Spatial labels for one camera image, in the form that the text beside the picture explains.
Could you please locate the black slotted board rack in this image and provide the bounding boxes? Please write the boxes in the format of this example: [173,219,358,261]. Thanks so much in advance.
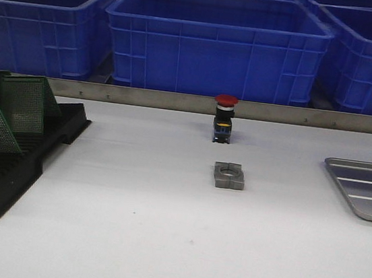
[0,102,90,218]

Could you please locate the centre blue plastic crate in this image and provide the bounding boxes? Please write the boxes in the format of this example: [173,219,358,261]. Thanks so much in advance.
[107,0,333,106]

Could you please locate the silver metal tray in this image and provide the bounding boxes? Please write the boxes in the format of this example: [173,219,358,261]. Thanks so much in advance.
[324,158,372,221]

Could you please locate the grey metal clamp block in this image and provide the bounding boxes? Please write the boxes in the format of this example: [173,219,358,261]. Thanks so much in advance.
[214,162,245,190]

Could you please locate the red emergency stop button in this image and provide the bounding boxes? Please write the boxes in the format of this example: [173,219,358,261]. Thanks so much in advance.
[212,94,239,144]

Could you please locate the left blue plastic crate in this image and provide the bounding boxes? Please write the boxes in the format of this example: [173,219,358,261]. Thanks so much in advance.
[0,0,114,80]

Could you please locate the metal table edge rail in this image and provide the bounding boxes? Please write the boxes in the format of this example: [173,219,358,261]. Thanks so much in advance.
[48,78,372,134]

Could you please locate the blue plastic crate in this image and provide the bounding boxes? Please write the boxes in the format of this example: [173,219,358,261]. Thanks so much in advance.
[107,0,333,106]
[316,5,372,115]
[0,0,114,80]

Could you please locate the right blue plastic crate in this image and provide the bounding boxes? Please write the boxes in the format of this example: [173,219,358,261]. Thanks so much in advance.
[316,5,372,115]

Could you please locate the green circuit board in rack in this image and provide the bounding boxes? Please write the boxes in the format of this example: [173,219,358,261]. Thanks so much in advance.
[0,75,61,135]

